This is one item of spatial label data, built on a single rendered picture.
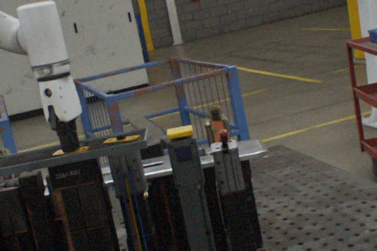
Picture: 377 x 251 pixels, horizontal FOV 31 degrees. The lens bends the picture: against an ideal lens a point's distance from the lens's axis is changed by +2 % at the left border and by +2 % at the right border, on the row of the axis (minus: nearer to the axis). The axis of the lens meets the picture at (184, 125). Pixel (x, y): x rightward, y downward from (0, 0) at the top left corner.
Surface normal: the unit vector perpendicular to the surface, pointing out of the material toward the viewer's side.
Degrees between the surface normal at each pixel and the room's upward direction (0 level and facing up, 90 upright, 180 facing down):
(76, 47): 90
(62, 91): 88
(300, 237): 0
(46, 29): 90
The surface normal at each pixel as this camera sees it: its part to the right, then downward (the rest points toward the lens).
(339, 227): -0.19, -0.96
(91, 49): 0.31, 0.15
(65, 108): 0.93, -0.13
